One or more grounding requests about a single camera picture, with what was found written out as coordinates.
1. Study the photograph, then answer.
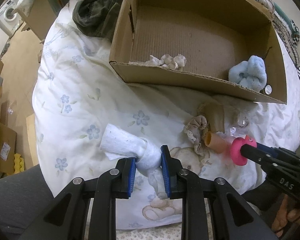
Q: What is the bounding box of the white floral teddy duvet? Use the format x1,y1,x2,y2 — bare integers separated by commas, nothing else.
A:
32,0,300,230

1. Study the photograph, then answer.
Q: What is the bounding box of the brown cardboard piece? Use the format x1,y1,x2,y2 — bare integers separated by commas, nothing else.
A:
198,102,225,133

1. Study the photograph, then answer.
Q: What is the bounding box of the black white patterned blanket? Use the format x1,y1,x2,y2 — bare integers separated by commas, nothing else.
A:
273,11,300,80

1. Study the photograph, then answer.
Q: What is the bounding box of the dark camouflage jacket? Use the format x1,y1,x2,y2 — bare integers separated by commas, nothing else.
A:
72,0,123,41

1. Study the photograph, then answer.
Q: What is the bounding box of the right hand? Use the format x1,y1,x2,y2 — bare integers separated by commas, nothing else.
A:
271,194,300,239

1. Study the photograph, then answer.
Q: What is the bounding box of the beige lace scrunchie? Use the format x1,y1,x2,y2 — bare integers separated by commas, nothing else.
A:
183,115,209,157

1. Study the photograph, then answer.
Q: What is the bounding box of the white knotted sock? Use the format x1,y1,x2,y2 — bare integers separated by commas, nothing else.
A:
100,124,167,199

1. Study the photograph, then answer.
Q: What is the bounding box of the wooden bedside box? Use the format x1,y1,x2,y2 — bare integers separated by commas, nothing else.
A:
17,0,57,40

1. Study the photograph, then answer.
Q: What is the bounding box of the cardboard box on floor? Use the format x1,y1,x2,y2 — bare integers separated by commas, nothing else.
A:
0,122,17,174

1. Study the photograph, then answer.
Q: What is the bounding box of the white washing machine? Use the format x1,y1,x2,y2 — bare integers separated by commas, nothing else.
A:
0,0,23,38

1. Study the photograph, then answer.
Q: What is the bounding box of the grey trouser leg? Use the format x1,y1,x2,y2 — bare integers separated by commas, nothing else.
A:
0,165,53,239

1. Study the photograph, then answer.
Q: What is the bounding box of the pink rubber duck toy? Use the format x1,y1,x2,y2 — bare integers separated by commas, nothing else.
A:
230,135,257,166

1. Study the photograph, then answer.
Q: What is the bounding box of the open cardboard box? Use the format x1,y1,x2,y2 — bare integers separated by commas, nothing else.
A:
109,0,287,103

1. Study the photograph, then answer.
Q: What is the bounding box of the peach foam tube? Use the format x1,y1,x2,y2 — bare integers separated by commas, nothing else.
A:
204,131,231,154

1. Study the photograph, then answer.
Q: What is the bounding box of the clear crinkled plastic wrapper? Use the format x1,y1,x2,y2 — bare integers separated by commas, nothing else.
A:
228,112,250,137

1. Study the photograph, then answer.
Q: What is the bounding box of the light wooden board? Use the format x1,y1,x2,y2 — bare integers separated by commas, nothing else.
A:
26,114,39,166

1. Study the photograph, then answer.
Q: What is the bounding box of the light blue fluffy sock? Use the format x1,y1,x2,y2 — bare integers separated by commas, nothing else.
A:
228,55,267,92

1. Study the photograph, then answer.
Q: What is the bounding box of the cream lace scrunchie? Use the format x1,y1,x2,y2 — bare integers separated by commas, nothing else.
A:
128,53,188,71

